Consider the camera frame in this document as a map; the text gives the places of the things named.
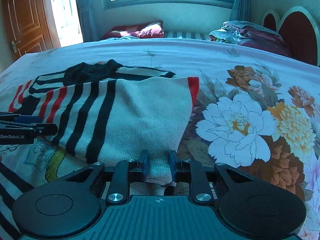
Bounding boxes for brown wooden door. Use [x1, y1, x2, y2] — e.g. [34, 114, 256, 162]
[1, 0, 61, 61]

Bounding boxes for stack of folded blankets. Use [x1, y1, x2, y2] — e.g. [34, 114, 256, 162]
[209, 21, 291, 57]

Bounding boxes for red white scalloped headboard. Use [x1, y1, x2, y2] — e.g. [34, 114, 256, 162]
[262, 6, 319, 67]

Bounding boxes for left teal curtain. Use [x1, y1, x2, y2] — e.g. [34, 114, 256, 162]
[76, 0, 99, 42]

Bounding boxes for floral white bed sheet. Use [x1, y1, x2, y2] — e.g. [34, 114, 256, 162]
[1, 38, 319, 239]

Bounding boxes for black small sock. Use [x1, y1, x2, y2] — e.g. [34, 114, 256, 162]
[63, 59, 123, 86]

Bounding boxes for striped mattress pad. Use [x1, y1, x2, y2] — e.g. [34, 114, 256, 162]
[164, 31, 210, 41]

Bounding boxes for white striped knit sweater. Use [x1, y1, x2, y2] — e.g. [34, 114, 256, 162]
[1, 65, 200, 239]

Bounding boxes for teal curtain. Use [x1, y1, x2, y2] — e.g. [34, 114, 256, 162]
[76, 0, 99, 42]
[229, 0, 251, 21]

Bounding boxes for right teal curtain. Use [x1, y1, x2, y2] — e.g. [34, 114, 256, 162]
[229, 0, 251, 21]

